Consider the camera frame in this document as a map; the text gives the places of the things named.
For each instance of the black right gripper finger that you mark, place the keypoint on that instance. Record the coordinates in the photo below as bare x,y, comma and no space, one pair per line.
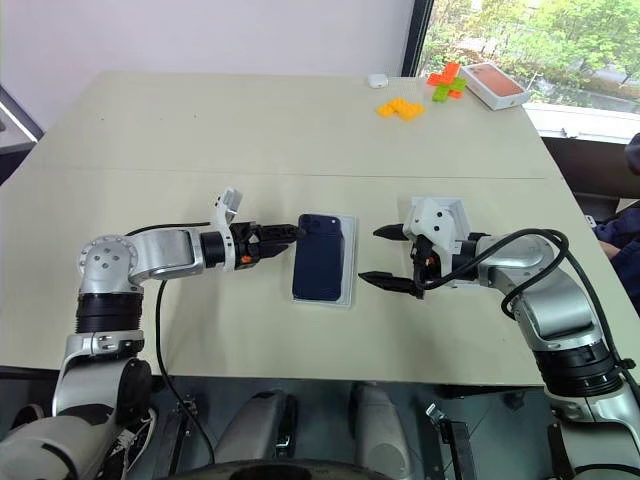
392,282
392,233

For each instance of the white box base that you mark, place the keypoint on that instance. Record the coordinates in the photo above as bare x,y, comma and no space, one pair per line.
464,215

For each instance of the grey rounded shell under table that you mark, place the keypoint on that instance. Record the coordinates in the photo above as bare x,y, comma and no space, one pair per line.
377,425
260,425

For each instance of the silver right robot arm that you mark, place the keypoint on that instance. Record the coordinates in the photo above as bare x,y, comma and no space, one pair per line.
550,300

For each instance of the dark blue smartphone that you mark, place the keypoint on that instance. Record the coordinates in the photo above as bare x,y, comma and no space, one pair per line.
320,265

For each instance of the black and white sneaker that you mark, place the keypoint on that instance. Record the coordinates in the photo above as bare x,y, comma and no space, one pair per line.
140,440

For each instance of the black metal bracket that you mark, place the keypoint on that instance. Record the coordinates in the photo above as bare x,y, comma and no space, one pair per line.
455,440
182,440

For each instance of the dark round rim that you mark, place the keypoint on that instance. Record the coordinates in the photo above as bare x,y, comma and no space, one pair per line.
300,471

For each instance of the black furniture beside table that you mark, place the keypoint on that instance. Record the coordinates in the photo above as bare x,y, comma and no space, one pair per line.
585,165

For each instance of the white box with orange top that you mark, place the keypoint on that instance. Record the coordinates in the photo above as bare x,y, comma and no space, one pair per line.
495,85

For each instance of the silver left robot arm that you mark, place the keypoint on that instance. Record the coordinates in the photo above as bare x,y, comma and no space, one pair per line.
160,250

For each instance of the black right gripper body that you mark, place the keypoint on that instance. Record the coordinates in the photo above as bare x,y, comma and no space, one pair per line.
425,265

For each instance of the yellow toy building block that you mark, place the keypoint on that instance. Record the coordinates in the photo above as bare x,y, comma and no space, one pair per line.
400,110

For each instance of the black window frame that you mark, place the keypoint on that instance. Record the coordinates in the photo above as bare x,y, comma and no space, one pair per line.
417,35

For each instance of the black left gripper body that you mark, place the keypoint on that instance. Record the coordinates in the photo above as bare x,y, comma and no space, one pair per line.
247,245

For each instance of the white box part brown interior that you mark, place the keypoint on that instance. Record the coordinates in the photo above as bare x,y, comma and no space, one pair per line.
325,306

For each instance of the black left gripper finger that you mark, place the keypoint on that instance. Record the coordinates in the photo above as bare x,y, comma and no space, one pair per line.
282,233
274,248

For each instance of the orange toy building block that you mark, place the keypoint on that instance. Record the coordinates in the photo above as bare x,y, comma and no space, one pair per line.
445,72

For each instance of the white window sill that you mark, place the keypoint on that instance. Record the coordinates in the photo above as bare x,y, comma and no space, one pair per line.
590,125

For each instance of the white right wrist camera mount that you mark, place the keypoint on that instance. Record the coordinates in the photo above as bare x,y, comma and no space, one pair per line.
435,220

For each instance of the person in dark blue clothes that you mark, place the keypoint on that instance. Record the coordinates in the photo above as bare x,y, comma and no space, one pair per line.
625,230

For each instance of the white earbud case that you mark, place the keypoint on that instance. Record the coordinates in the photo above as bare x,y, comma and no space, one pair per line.
378,81

